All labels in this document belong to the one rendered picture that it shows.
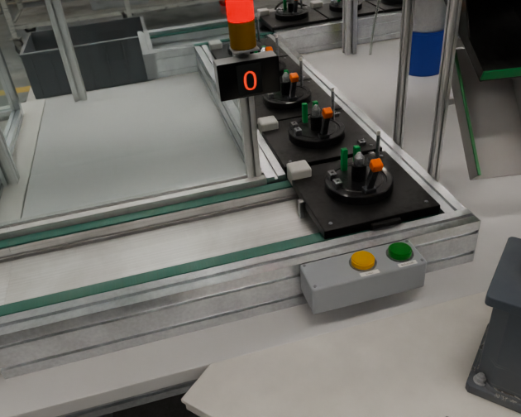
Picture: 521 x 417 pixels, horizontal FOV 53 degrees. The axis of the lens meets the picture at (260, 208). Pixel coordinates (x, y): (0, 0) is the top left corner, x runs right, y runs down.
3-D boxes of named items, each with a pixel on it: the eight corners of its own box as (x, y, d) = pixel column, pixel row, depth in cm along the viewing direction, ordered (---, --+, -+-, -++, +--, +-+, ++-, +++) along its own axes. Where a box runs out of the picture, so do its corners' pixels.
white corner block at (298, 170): (313, 184, 115) (312, 168, 113) (293, 188, 114) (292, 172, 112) (305, 174, 119) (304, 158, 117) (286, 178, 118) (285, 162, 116)
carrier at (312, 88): (342, 114, 143) (342, 70, 136) (257, 131, 139) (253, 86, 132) (313, 84, 163) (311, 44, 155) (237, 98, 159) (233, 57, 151)
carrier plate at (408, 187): (439, 213, 103) (441, 203, 101) (324, 240, 99) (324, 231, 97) (384, 157, 122) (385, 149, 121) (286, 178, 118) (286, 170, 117)
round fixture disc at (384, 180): (404, 197, 105) (405, 188, 104) (339, 211, 102) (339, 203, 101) (375, 164, 116) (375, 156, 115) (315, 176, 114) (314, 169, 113)
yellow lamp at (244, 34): (260, 48, 98) (257, 21, 95) (233, 52, 97) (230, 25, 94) (253, 40, 102) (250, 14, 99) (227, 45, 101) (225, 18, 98)
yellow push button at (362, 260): (378, 270, 90) (379, 261, 89) (356, 275, 90) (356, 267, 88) (368, 256, 93) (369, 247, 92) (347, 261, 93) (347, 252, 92)
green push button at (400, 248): (415, 261, 91) (416, 252, 90) (394, 266, 91) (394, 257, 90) (403, 247, 95) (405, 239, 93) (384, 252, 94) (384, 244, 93)
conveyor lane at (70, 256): (434, 247, 108) (440, 208, 102) (9, 352, 94) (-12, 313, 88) (375, 180, 131) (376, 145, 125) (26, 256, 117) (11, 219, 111)
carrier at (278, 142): (382, 155, 123) (384, 105, 116) (284, 174, 119) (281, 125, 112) (342, 115, 143) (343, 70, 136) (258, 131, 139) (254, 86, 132)
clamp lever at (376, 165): (375, 189, 103) (384, 165, 97) (366, 191, 103) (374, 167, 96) (369, 175, 105) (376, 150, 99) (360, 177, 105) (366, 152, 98)
